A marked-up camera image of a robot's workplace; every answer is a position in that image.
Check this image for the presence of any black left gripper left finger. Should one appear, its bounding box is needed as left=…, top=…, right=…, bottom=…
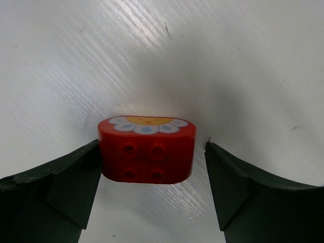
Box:
left=1, top=140, right=101, bottom=242

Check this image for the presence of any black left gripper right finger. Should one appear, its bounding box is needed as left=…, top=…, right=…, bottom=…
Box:
left=205, top=142, right=323, bottom=242

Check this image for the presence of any red cloud lego brick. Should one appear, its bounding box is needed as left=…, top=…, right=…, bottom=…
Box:
left=98, top=115, right=196, bottom=184

